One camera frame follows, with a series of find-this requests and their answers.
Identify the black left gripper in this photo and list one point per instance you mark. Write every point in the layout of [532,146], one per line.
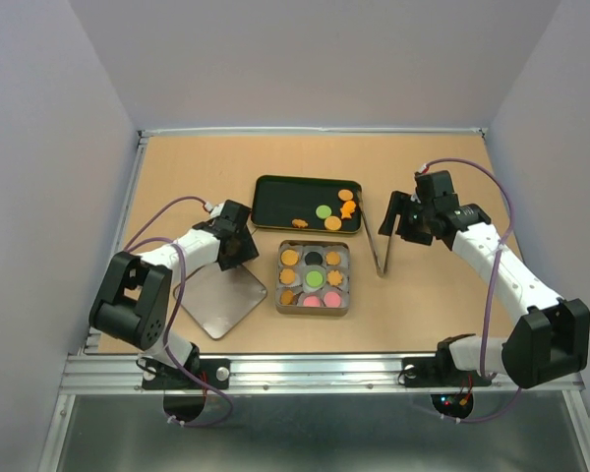
[247,253]

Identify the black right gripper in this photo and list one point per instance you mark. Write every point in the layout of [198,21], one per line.
[400,204]

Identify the tin lid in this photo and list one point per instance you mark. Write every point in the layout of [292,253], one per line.
[217,300]

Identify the metal tongs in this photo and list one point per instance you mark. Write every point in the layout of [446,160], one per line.
[381,260]

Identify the black round cookie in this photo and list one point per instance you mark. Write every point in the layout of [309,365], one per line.
[313,259]

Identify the green round cookie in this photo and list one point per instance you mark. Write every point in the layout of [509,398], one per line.
[315,278]
[323,212]

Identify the pink round cookie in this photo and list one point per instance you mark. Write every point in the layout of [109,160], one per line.
[312,301]
[332,299]

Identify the orange flower cookie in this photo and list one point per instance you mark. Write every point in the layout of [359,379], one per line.
[334,277]

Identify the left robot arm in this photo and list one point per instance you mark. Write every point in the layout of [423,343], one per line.
[131,303]

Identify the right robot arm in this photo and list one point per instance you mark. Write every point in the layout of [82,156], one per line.
[550,336]

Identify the small tan round cookie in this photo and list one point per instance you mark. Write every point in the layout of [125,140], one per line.
[345,195]

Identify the orange leaf cookie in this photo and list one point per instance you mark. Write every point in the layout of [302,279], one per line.
[299,223]

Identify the orange dotted cookie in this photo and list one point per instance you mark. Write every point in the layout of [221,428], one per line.
[332,223]

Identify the square cookie tin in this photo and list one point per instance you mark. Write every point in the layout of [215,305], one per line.
[312,310]

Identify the black cookie tray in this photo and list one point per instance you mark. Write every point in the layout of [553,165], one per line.
[280,199]

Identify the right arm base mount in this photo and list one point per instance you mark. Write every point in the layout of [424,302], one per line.
[417,372]

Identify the aluminium front rail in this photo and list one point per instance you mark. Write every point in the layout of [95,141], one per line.
[252,374]

